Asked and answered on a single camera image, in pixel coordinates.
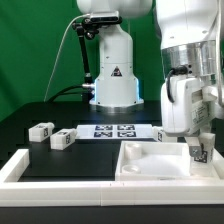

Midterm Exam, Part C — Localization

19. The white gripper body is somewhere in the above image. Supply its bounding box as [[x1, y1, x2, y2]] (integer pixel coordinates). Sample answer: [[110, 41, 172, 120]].
[[161, 77, 218, 137]]

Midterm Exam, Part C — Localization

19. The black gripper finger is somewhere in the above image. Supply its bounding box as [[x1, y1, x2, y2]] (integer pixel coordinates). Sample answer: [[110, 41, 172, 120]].
[[185, 133, 202, 157]]

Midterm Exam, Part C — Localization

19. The white square tabletop panel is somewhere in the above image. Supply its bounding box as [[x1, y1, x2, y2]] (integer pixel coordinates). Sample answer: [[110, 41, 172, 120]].
[[115, 141, 224, 181]]

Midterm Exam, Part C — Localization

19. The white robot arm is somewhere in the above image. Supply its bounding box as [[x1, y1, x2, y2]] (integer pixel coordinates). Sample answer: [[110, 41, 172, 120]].
[[77, 0, 224, 158]]

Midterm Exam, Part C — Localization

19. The white U-shaped obstacle fence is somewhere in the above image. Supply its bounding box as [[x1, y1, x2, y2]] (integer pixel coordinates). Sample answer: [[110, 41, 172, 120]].
[[0, 149, 224, 207]]

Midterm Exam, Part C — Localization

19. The white fiducial marker base plate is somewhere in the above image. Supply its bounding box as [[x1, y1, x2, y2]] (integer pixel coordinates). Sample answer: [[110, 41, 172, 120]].
[[77, 124, 153, 140]]

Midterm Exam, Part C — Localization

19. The black cable bundle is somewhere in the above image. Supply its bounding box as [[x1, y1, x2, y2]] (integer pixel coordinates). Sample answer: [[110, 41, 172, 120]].
[[46, 83, 96, 103]]

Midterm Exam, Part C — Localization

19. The grey camera on mount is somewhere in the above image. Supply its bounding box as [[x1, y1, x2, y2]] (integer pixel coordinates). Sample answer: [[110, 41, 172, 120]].
[[90, 11, 121, 23]]

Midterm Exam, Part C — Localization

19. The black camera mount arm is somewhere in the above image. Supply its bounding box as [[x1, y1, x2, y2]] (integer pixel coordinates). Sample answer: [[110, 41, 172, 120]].
[[71, 18, 100, 84]]

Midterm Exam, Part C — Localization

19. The white camera cable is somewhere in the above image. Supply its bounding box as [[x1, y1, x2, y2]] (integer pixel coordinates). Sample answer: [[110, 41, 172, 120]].
[[43, 13, 91, 102]]

